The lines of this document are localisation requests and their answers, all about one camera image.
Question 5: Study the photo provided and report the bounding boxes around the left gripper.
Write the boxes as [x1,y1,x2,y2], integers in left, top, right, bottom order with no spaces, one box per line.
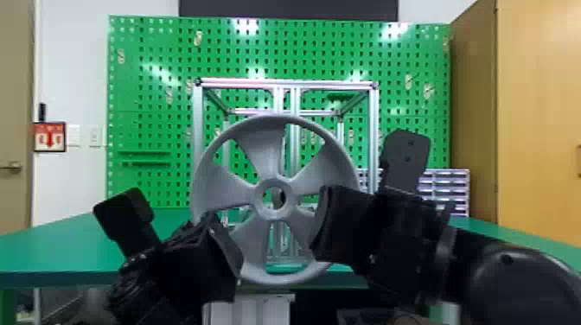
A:
[144,213,245,314]

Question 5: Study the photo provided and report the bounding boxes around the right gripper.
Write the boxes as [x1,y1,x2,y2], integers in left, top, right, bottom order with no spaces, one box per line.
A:
[310,184,455,304]

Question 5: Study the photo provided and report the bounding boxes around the grey wheel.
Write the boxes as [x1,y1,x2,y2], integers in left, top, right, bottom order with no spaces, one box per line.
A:
[189,113,361,286]

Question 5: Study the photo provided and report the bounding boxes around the white drawer cabinet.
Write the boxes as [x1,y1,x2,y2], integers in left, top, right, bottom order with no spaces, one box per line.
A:
[356,168,471,218]

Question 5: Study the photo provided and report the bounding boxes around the wooden cupboard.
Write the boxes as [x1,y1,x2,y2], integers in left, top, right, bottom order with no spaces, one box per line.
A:
[449,0,581,248]

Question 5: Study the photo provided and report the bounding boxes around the beige door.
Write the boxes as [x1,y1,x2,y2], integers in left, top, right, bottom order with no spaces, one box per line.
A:
[0,0,36,236]

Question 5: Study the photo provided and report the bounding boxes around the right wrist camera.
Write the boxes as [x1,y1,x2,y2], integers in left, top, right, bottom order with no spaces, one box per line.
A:
[379,128,431,194]

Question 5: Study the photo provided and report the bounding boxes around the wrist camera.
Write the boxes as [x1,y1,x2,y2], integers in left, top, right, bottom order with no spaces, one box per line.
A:
[93,187,161,258]
[379,128,431,194]

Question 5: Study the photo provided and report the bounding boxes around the silver frame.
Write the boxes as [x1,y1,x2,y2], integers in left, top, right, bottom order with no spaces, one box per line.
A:
[190,77,380,269]

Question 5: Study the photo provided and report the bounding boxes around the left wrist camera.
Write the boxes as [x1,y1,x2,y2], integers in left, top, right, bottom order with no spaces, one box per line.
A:
[93,187,161,258]

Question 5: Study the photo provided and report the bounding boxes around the red wall sign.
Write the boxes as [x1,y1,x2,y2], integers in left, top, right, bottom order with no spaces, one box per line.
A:
[33,121,67,153]

